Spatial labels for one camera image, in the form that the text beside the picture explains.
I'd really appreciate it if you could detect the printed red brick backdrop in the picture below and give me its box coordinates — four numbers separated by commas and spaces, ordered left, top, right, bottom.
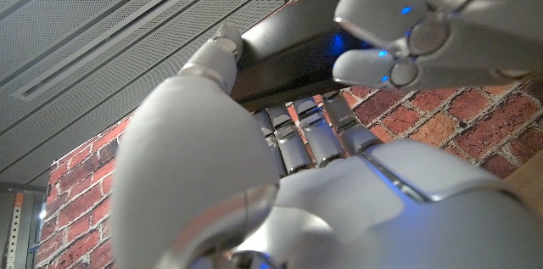
36, 0, 543, 269

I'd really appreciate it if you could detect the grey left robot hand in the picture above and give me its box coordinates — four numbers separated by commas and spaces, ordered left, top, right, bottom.
110, 21, 543, 269

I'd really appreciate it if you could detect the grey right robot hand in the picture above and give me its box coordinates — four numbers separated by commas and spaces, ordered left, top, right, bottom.
332, 0, 543, 92

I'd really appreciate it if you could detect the perforated metal post orange top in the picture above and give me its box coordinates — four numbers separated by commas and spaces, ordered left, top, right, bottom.
6, 192, 25, 269

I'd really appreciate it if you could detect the black stapler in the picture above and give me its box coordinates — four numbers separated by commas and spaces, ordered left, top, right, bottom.
231, 0, 374, 113

